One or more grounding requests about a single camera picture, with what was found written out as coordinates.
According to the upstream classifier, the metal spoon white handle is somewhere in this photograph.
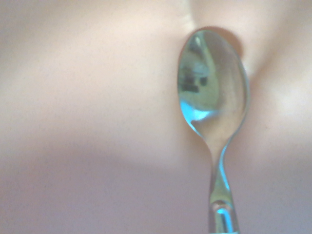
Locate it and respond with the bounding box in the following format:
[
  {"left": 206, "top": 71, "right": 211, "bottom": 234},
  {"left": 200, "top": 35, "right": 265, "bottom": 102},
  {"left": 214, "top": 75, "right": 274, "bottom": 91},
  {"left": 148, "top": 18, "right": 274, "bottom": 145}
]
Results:
[{"left": 176, "top": 26, "right": 252, "bottom": 234}]

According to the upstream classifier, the pink bowl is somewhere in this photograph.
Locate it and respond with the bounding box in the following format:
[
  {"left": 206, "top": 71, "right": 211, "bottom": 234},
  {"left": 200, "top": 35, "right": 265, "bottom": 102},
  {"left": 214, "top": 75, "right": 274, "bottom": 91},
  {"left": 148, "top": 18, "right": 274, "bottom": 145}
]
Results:
[{"left": 0, "top": 0, "right": 312, "bottom": 234}]

